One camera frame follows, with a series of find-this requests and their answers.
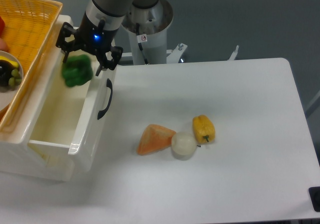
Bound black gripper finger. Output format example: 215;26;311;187
95;46;123;76
55;22;80;63

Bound orange triangular toy sandwich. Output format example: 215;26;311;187
136;124;177;156

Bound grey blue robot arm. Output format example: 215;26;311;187
56;0;159;75

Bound black corner device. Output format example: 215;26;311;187
308;186;320;213

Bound yellow woven basket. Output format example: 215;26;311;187
0;0;63;130

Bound white upper drawer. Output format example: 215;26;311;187
31;64;116;173

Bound green toy olives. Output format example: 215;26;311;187
8;69;22;88

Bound white plate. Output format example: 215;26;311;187
0;51;24;112

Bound red toy fruit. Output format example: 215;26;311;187
0;16;6;35

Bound white toy onion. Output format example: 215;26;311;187
171;132;197;156

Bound black toy grapes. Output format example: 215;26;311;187
0;60;14;87

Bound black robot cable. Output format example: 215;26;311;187
136;23;150;65

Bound green toy pepper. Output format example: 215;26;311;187
61;54;93;88

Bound peach toy fruit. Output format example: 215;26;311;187
0;38;9;52

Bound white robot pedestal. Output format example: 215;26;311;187
122;0;188;65

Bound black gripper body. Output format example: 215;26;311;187
74;11;118;58

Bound white drawer cabinet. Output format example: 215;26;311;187
0;15;75;181

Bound black drawer handle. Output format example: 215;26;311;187
97;78;113;120

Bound white metal bracket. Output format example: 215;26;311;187
228;45;240;61

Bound yellow toy pepper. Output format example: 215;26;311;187
192;115;216;144

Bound yellow toy banana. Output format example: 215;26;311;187
0;56;20;69

